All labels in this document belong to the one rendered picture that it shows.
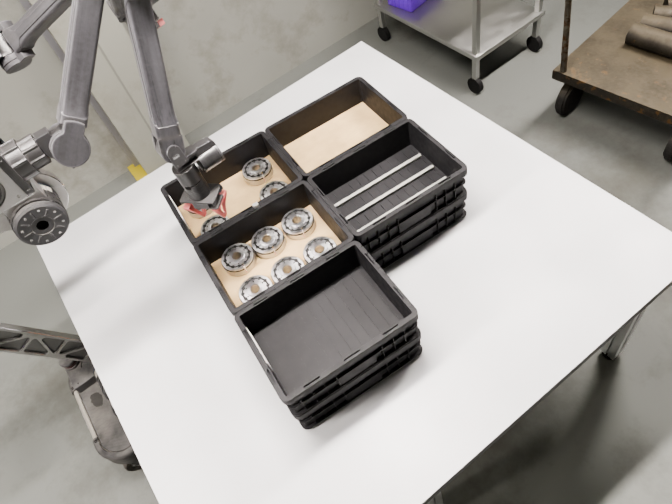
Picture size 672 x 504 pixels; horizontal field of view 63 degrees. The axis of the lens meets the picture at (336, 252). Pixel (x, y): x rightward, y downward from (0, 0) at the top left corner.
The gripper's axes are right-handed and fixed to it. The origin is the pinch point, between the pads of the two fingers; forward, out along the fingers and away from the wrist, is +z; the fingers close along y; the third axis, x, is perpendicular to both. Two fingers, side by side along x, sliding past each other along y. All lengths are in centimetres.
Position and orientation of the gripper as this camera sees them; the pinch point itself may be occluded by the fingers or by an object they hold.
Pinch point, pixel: (214, 213)
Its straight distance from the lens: 154.6
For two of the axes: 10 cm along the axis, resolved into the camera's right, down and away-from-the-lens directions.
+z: 2.2, 5.4, 8.1
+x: -2.2, 8.4, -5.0
